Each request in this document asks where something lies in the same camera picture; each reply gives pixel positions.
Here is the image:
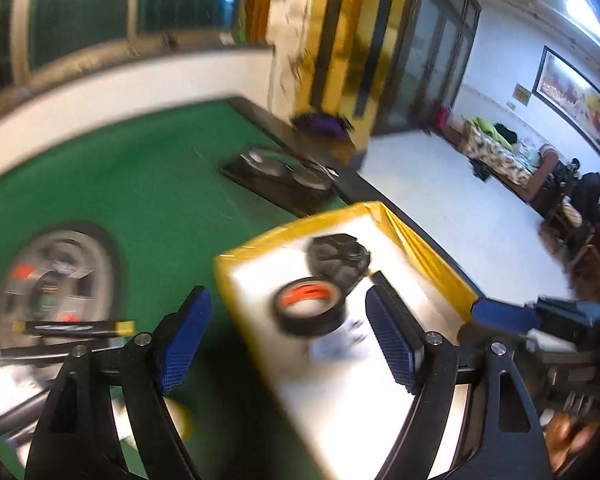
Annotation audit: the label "glass double door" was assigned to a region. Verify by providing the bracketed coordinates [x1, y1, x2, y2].
[375, 0, 482, 137]

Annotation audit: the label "purple black bag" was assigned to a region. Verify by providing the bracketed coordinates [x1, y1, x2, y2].
[290, 112, 352, 139]

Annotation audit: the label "eyeglasses on black case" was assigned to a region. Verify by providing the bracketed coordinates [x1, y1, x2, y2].
[219, 152, 349, 217]

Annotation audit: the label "round table centre panel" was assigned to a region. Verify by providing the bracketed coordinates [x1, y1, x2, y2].
[0, 220, 127, 358]

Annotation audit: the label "framed wall picture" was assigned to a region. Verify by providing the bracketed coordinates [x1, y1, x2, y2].
[532, 45, 600, 164]

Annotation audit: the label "black round speaker part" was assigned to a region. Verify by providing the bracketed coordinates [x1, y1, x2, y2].
[305, 232, 373, 286]

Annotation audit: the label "gold pillar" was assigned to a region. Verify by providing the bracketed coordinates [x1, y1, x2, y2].
[305, 0, 422, 122]

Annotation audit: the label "wooden stool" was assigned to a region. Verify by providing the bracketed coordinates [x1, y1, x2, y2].
[292, 122, 372, 162]

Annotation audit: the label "person's right hand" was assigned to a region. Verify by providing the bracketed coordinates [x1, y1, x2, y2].
[542, 407, 600, 471]

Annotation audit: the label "large black marker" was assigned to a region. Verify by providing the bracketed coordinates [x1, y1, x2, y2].
[0, 389, 56, 437]

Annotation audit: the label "patterned wooden sofa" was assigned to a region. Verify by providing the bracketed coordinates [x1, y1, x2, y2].
[459, 115, 572, 207]

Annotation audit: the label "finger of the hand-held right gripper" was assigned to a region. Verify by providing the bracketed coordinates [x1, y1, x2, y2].
[471, 299, 540, 335]

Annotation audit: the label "black marker yellow cap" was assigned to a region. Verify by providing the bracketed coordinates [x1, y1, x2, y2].
[12, 319, 134, 339]

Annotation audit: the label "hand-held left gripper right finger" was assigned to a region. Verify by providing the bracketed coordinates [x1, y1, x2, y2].
[365, 285, 553, 480]

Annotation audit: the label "yellow cardboard box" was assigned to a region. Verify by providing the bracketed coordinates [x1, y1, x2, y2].
[215, 201, 478, 480]

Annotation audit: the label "round yellow container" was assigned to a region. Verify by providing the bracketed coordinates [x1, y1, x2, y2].
[166, 395, 194, 442]

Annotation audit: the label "barred window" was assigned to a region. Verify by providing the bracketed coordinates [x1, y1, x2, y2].
[0, 0, 263, 106]

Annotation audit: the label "black tape roll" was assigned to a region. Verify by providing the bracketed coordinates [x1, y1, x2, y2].
[272, 276, 348, 337]

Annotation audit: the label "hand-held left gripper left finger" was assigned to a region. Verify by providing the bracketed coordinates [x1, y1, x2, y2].
[25, 286, 213, 480]

